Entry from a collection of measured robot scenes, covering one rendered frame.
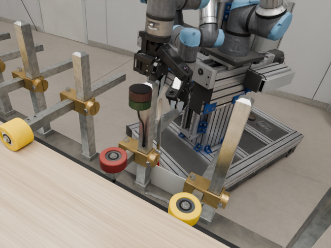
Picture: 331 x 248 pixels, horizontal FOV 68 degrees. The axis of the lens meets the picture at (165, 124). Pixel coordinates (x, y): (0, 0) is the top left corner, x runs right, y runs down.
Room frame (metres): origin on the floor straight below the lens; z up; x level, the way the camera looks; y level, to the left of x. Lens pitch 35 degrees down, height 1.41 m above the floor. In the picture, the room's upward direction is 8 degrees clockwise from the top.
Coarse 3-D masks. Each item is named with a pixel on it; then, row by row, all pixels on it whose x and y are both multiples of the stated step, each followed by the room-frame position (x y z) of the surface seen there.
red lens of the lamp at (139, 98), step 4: (132, 92) 0.54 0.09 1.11; (132, 96) 0.54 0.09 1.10; (136, 96) 0.53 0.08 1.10; (140, 96) 0.53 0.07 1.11; (144, 96) 0.54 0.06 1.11; (148, 96) 0.54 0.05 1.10; (136, 100) 0.53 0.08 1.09; (140, 100) 0.53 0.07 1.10; (144, 100) 0.54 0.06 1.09; (148, 100) 0.54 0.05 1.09
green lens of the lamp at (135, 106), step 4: (132, 104) 0.54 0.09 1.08; (136, 104) 0.53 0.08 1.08; (140, 104) 0.53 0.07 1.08; (144, 104) 0.54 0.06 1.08; (148, 104) 0.54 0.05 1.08; (132, 108) 0.54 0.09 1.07; (136, 108) 0.53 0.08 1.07; (140, 108) 0.53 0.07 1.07; (144, 108) 0.54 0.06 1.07; (148, 108) 0.55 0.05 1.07
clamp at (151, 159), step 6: (132, 138) 0.65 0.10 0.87; (120, 144) 0.62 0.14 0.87; (126, 144) 0.62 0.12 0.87; (132, 144) 0.62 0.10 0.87; (132, 150) 0.60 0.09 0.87; (138, 156) 0.59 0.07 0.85; (144, 156) 0.58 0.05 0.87; (150, 156) 0.58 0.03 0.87; (156, 156) 0.58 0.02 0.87; (138, 162) 0.59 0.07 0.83; (144, 162) 0.58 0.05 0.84; (150, 162) 0.57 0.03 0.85; (156, 162) 0.59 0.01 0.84
